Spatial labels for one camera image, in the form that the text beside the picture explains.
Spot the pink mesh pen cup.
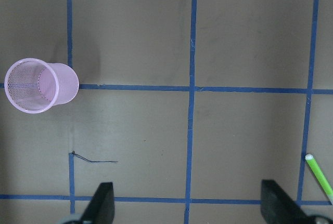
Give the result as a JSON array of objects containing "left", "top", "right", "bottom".
[{"left": 4, "top": 58, "right": 79, "bottom": 114}]

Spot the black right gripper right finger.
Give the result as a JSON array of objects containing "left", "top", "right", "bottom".
[{"left": 261, "top": 180, "right": 309, "bottom": 224}]

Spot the green highlighter pen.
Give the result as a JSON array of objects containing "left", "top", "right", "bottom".
[{"left": 305, "top": 154, "right": 332, "bottom": 204}]

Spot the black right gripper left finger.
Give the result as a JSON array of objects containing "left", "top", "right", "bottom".
[{"left": 80, "top": 182, "right": 114, "bottom": 224}]

